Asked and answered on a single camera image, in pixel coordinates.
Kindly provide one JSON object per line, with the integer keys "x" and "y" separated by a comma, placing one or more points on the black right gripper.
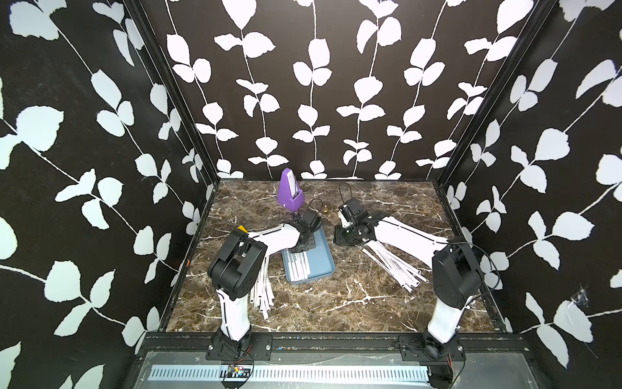
{"x": 338, "y": 237}

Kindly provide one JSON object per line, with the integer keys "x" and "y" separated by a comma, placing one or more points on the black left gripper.
{"x": 310, "y": 244}

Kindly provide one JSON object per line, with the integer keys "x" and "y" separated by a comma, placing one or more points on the blue plastic storage box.
{"x": 321, "y": 261}

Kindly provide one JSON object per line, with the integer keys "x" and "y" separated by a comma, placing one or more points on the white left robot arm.
{"x": 238, "y": 263}

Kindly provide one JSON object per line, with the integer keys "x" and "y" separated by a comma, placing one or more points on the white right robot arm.
{"x": 456, "y": 273}

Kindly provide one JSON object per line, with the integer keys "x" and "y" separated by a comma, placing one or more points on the purple metronome-like object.
{"x": 290, "y": 195}

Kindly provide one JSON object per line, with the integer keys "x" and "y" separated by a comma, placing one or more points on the small green circuit board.
{"x": 237, "y": 372}

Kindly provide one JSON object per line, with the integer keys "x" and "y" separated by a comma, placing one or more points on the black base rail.
{"x": 411, "y": 346}

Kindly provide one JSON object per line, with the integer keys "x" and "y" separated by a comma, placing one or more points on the white slotted cable duct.
{"x": 400, "y": 375}

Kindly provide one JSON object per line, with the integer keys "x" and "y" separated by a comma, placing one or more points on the black left corner post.
{"x": 164, "y": 71}

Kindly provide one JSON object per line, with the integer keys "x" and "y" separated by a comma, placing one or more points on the black corner frame post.
{"x": 534, "y": 23}

